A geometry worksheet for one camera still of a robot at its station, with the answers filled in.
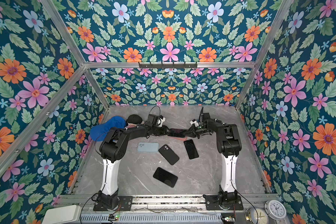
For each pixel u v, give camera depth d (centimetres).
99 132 99
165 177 83
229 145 58
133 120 101
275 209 69
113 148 56
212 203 73
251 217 65
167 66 91
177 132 96
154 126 87
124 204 73
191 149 99
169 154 93
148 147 96
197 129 91
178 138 99
